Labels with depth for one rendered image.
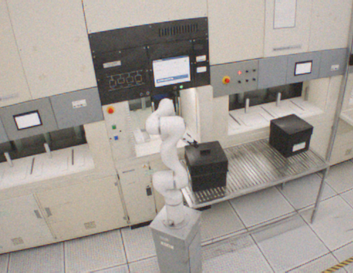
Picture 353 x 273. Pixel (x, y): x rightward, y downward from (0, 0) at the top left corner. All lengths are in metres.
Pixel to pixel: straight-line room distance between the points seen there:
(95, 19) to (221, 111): 1.28
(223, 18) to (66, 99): 1.32
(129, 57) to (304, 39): 1.54
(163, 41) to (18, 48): 1.02
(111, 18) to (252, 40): 1.13
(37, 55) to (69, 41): 0.24
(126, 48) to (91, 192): 1.30
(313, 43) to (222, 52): 0.91
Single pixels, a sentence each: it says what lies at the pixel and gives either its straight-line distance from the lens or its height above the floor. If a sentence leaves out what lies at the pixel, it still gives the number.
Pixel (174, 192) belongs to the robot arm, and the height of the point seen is 1.03.
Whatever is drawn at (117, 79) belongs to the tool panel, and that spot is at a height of 1.58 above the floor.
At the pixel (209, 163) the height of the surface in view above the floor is 1.01.
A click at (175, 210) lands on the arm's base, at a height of 0.90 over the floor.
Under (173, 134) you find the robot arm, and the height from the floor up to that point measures 1.48.
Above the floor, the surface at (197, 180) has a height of 0.86.
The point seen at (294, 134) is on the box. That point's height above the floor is 0.99.
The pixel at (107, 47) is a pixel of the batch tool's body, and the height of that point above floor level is 1.84.
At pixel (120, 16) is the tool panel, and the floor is 2.03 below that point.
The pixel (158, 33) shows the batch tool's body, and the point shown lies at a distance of 2.23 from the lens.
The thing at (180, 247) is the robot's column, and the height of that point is 0.64.
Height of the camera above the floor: 2.35
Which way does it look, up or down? 32 degrees down
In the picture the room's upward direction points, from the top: 5 degrees counter-clockwise
